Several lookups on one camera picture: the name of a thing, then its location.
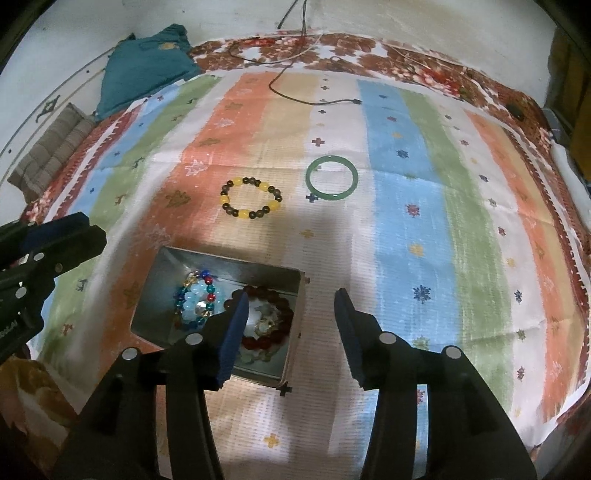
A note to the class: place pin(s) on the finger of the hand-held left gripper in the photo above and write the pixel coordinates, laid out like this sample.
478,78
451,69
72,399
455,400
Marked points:
55,227
76,249

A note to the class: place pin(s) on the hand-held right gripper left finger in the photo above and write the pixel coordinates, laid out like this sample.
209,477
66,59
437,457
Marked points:
231,346

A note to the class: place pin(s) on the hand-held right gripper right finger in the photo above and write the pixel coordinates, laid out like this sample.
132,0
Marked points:
353,341

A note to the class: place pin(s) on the metal tin box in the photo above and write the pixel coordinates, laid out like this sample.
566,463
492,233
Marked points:
161,295

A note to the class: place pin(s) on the grey striped folded cloth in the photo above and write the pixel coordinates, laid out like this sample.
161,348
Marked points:
51,147

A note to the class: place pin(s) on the striped pastel mat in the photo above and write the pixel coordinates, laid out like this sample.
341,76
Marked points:
415,230

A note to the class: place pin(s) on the green jade bangle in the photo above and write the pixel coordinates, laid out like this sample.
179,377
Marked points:
308,180

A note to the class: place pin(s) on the teal cloth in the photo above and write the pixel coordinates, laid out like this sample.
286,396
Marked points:
143,69

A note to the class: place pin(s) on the small black object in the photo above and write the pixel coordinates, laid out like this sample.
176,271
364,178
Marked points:
515,113

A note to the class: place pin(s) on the white cloth roll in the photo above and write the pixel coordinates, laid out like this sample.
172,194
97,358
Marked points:
572,162

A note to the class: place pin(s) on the yellow curtain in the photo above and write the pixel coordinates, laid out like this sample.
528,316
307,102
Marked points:
577,92

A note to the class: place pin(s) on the metal bed frame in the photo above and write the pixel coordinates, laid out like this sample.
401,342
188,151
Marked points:
48,109

